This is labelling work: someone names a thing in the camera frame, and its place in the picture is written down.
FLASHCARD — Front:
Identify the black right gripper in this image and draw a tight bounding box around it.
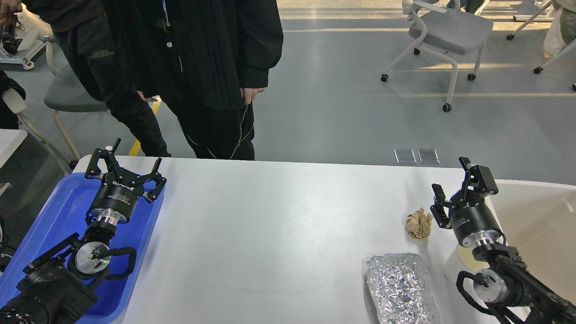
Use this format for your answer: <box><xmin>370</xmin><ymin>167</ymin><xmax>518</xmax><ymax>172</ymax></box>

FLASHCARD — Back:
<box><xmin>431</xmin><ymin>157</ymin><xmax>503</xmax><ymax>249</ymax></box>

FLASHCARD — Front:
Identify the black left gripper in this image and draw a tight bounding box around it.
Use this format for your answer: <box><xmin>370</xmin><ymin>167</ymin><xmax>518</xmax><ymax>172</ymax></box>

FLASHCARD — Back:
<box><xmin>85</xmin><ymin>138</ymin><xmax>167</xmax><ymax>224</ymax></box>

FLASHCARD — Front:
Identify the white paper cup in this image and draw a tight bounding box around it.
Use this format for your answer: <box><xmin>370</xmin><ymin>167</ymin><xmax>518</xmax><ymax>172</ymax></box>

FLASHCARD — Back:
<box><xmin>443</xmin><ymin>245</ymin><xmax>477</xmax><ymax>282</ymax></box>

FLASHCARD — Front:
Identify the white robot base far left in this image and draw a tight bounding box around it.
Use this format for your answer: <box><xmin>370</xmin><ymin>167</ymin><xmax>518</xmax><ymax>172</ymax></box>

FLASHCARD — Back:
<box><xmin>0</xmin><ymin>4</ymin><xmax>52</xmax><ymax>70</ymax></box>

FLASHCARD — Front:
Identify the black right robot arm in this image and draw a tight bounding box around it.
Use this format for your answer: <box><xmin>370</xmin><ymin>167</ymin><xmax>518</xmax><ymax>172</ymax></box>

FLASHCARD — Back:
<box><xmin>431</xmin><ymin>157</ymin><xmax>576</xmax><ymax>324</ymax></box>

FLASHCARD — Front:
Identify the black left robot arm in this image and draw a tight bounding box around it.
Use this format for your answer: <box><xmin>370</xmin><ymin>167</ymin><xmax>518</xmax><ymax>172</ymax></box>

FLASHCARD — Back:
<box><xmin>1</xmin><ymin>139</ymin><xmax>167</xmax><ymax>324</ymax></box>

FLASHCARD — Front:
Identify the crumpled brown paper ball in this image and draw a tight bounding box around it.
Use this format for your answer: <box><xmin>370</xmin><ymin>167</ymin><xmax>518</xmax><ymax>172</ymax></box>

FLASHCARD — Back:
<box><xmin>405</xmin><ymin>207</ymin><xmax>433</xmax><ymax>239</ymax></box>

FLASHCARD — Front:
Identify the right metal floor plate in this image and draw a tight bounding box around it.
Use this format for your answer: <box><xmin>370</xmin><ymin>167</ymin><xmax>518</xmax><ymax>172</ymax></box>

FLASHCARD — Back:
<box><xmin>417</xmin><ymin>149</ymin><xmax>440</xmax><ymax>165</ymax></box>

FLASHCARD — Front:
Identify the metal floor plate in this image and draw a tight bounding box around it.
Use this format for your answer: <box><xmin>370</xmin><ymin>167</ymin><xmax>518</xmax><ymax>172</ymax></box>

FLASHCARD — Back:
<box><xmin>417</xmin><ymin>149</ymin><xmax>440</xmax><ymax>165</ymax></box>
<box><xmin>394</xmin><ymin>149</ymin><xmax>417</xmax><ymax>165</ymax></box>

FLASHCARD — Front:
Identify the blue plastic tray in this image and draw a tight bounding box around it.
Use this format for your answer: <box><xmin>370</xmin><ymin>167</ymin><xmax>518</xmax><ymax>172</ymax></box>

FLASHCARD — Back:
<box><xmin>0</xmin><ymin>173</ymin><xmax>164</xmax><ymax>324</ymax></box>

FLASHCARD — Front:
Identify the left metal floor plate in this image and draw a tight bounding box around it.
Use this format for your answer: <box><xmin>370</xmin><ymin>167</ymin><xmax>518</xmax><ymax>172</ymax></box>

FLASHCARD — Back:
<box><xmin>394</xmin><ymin>149</ymin><xmax>417</xmax><ymax>165</ymax></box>

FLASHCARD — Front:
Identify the white plastic bin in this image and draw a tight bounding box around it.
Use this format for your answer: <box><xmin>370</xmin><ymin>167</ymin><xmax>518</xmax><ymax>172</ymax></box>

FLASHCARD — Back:
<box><xmin>489</xmin><ymin>179</ymin><xmax>576</xmax><ymax>303</ymax></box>

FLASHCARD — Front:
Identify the grey chair behind people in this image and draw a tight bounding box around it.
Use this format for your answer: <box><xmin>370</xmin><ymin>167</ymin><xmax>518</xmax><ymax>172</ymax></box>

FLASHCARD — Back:
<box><xmin>44</xmin><ymin>34</ymin><xmax>108</xmax><ymax>169</ymax></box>

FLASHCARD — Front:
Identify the crumpled aluminium foil sheet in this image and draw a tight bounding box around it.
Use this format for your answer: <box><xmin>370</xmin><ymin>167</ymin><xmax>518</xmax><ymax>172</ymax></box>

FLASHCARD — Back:
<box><xmin>366</xmin><ymin>253</ymin><xmax>441</xmax><ymax>324</ymax></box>

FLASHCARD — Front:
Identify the white chair at left edge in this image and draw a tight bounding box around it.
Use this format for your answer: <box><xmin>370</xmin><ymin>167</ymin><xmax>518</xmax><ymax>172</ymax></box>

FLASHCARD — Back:
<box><xmin>2</xmin><ymin>88</ymin><xmax>70</xmax><ymax>176</ymax></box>

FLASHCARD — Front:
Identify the white chair legs top right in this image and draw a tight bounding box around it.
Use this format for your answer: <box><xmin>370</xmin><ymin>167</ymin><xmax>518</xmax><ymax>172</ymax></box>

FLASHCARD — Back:
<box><xmin>506</xmin><ymin>0</ymin><xmax>576</xmax><ymax>92</ymax></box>

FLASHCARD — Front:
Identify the person in black coat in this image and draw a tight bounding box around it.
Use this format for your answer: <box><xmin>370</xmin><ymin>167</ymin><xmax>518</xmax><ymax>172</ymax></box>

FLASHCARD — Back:
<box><xmin>102</xmin><ymin>0</ymin><xmax>284</xmax><ymax>161</ymax></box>

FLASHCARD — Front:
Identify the person in dark jeans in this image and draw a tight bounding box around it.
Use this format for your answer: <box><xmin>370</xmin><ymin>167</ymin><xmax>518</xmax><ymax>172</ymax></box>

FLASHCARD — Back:
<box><xmin>1</xmin><ymin>0</ymin><xmax>170</xmax><ymax>157</ymax></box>

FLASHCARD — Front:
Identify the grey white office chair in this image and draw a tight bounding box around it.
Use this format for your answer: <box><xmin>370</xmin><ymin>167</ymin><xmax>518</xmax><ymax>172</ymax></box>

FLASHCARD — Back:
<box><xmin>380</xmin><ymin>0</ymin><xmax>494</xmax><ymax>113</ymax></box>

